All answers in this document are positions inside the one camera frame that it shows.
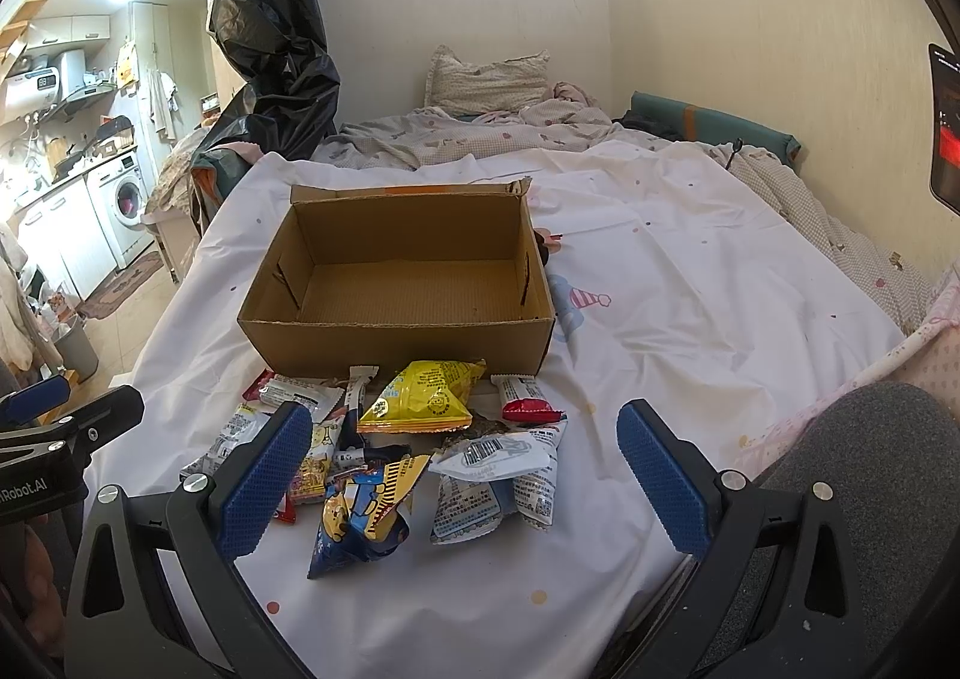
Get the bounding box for red white snack packet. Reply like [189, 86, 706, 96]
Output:
[242, 370, 345, 422]

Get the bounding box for blue yellow cartoon snack bag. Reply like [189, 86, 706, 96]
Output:
[308, 455, 430, 580]

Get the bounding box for white navy snack stick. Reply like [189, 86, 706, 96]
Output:
[332, 365, 412, 474]

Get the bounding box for red white snack bar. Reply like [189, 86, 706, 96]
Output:
[490, 375, 565, 425]

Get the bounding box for white blue chip bag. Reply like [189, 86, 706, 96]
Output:
[431, 440, 562, 546]

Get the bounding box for white grey snack pouch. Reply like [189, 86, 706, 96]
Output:
[428, 422, 566, 482]

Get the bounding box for person's left hand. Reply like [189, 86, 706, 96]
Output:
[2, 523, 65, 658]

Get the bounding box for grey trash bin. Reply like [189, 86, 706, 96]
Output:
[53, 317, 99, 383]

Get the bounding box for grey trouser leg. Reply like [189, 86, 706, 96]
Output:
[621, 380, 960, 679]

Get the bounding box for white washing machine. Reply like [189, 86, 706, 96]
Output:
[85, 149, 153, 269]

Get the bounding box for white printed bed sheet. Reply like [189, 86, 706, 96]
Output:
[88, 142, 901, 677]

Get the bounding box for white microwave oven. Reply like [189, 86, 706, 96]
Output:
[3, 67, 60, 112]

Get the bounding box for brown cardboard box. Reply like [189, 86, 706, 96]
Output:
[238, 179, 555, 378]

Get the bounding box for dark cloth beside box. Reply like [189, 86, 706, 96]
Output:
[534, 230, 551, 265]

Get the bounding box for black plastic bag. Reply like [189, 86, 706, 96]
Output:
[202, 0, 340, 159]

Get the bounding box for black tablet screen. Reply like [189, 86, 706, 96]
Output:
[929, 44, 960, 214]

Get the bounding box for green rolled mat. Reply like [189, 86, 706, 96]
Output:
[619, 91, 802, 167]

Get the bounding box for grey patterned blanket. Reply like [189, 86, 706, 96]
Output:
[311, 83, 669, 170]

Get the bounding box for beige patterned pillow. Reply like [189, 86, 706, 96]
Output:
[423, 46, 550, 117]

